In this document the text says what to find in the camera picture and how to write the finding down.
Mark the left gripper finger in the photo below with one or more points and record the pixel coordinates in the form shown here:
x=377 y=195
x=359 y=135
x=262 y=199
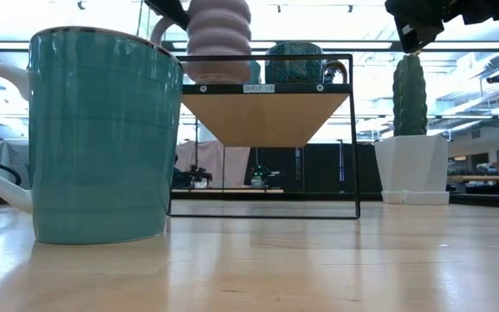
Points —
x=167 y=11

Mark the ribbed purple mug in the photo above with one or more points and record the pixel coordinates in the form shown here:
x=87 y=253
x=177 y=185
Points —
x=219 y=43

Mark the dark speckled mug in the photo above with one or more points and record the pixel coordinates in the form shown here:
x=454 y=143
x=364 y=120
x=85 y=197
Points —
x=295 y=65

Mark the teal blue mug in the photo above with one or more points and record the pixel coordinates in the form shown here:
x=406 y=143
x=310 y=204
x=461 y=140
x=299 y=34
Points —
x=102 y=143

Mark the small black robot arm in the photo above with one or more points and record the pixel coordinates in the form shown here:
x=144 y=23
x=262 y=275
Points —
x=197 y=177

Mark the robot arm with green lights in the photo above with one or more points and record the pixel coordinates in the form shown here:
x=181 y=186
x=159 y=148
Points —
x=260 y=177

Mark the green cactus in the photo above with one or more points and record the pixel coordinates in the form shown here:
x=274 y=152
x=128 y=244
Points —
x=410 y=99

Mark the pale pink curtain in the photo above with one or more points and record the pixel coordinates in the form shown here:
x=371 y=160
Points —
x=215 y=156

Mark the white hexagonal planter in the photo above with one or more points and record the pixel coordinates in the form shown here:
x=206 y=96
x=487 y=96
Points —
x=412 y=164

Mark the long wooden workbench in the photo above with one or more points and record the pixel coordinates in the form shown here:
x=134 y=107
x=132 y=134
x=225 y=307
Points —
x=483 y=178

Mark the black partition panel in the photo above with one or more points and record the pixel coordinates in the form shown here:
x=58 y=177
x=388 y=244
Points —
x=319 y=169

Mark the white cloth cover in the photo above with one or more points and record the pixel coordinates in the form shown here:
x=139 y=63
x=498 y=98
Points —
x=7 y=164

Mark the wooden shelf black metal frame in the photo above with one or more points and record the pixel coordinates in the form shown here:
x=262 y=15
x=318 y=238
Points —
x=262 y=117

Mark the black metal rig frame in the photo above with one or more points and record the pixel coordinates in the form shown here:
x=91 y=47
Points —
x=492 y=200

